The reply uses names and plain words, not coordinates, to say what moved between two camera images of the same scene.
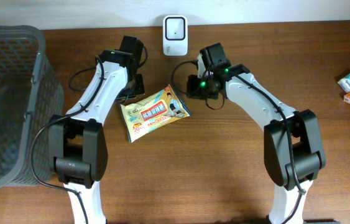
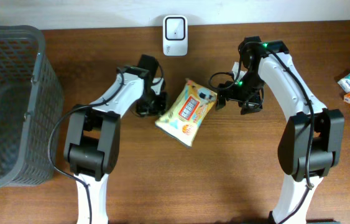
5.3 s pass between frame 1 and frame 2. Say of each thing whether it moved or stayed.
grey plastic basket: stayed
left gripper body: moved
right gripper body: moved
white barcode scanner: stayed
